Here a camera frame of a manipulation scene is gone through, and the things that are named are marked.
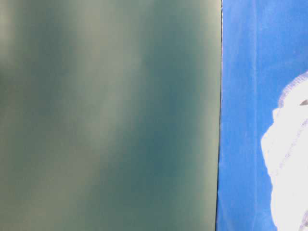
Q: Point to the white blue striped towel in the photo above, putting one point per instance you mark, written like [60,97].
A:
[285,150]

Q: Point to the blurred grey-green foreground panel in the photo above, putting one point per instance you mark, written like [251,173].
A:
[109,113]

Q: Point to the blue table mat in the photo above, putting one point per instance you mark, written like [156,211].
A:
[264,47]

